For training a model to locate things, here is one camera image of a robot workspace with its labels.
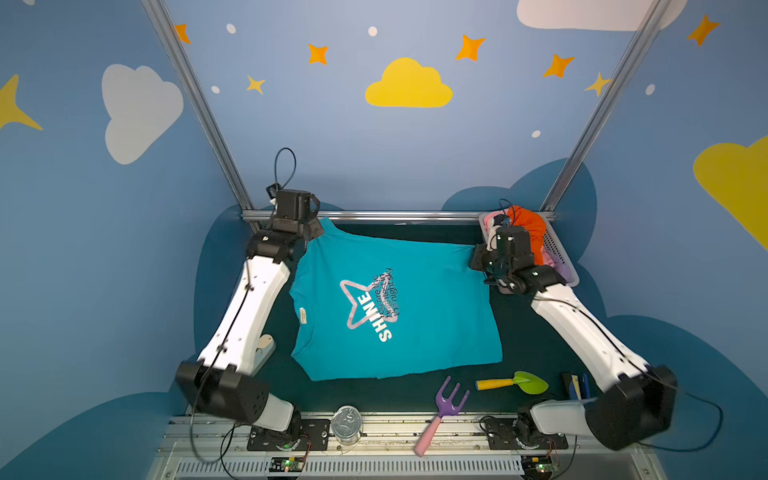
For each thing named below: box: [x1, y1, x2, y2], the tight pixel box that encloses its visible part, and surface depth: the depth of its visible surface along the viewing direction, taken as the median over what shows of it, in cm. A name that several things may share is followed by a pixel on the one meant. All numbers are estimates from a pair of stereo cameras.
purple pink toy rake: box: [414, 376, 470, 457], surface depth 80 cm
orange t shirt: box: [507, 205, 546, 265], surface depth 112 cm
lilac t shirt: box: [542, 244, 556, 267], surface depth 104 cm
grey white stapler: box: [251, 333, 276, 376], surface depth 87 cm
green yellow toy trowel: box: [475, 371, 549, 395], surface depth 83 cm
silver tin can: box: [331, 405, 363, 446], surface depth 73 cm
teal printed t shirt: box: [289, 217, 503, 382], surface depth 81 cm
